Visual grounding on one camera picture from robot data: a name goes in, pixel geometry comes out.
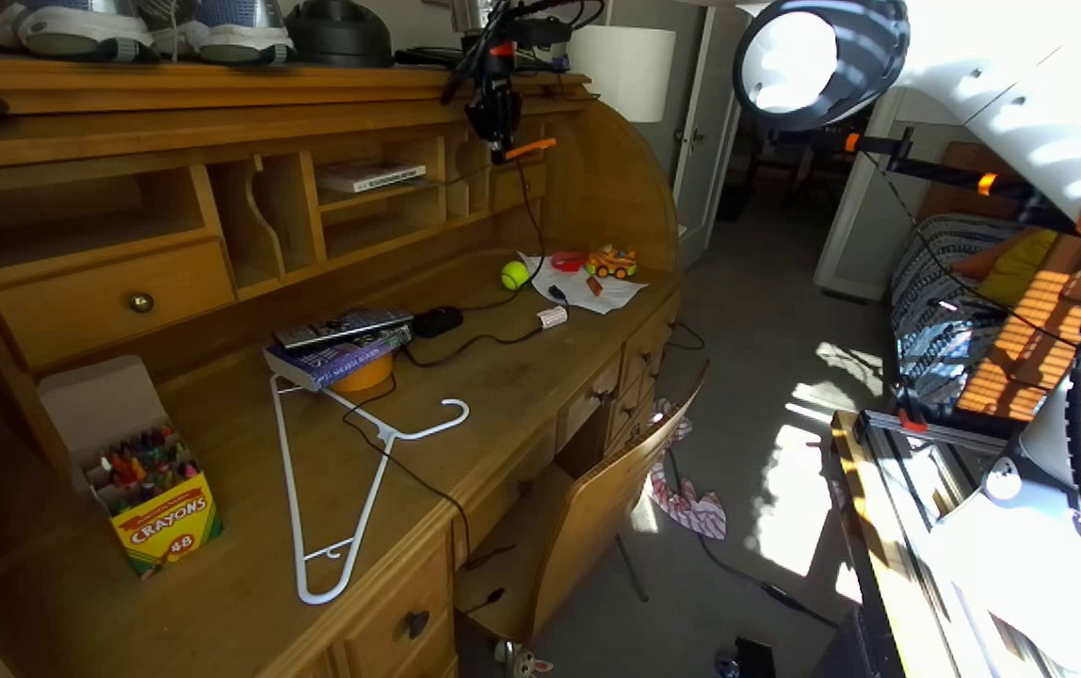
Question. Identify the small wooden pigeonhole drawer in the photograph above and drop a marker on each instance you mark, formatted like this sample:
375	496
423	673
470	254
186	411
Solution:
73	305

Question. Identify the yellow cushion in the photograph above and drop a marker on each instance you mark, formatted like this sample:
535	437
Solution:
1023	269

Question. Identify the yellow green crayon box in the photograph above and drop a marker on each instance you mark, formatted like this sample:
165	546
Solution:
157	514

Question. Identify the white paper sheet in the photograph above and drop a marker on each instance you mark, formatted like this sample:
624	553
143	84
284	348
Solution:
606	294

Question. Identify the white door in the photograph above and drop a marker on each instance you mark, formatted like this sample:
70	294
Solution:
713	162

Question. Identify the grey white sneaker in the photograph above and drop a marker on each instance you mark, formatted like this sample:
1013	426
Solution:
60	30
231	39

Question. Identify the white book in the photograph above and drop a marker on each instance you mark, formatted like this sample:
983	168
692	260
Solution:
375	177

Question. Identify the red white cloth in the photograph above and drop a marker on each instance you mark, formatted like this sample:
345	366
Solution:
692	514

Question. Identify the wooden planks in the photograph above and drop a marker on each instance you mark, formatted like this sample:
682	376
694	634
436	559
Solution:
880	539

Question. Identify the small metal object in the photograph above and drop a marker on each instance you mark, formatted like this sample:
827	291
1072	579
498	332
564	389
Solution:
521	661

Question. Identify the black bar with orange clamps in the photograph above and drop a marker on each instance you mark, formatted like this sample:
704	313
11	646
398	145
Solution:
927	168

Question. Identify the white board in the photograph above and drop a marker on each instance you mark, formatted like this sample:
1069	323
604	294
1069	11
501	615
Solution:
1028	588

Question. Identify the wooden roll-top desk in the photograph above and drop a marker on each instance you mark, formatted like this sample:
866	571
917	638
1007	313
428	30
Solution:
60	136

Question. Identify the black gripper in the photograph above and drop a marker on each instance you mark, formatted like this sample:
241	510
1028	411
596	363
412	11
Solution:
492	107

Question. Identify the orange slatted bench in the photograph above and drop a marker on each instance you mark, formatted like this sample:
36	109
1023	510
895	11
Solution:
1013	363

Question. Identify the orange bowl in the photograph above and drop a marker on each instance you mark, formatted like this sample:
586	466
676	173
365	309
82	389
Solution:
365	379

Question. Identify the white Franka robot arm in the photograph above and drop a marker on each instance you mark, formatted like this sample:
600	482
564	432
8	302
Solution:
1003	76

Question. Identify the white plastic clothes hanger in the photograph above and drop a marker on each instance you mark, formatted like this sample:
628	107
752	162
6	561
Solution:
291	502

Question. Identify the black flat item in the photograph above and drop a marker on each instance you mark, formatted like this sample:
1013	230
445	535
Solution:
428	59

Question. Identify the grey remote control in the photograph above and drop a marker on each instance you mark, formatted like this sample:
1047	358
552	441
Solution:
335	328

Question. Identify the black round object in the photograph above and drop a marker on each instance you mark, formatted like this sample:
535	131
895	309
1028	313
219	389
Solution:
335	39

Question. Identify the yellow green tennis ball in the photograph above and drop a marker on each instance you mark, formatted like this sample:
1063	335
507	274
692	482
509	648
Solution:
512	274

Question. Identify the wooden chair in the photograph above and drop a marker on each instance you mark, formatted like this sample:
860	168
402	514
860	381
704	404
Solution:
600	502

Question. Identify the wooden desk drawer with knob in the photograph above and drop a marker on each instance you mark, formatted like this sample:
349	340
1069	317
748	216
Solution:
375	634

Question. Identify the grey striped fabric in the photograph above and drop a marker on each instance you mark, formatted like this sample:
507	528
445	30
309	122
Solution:
939	340

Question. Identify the black floor object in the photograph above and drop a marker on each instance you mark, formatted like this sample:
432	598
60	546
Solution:
748	661

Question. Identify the purple book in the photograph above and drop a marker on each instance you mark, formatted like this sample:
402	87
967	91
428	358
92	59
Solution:
325	358

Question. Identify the white cabinet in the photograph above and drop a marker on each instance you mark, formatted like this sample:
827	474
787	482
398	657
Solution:
865	239

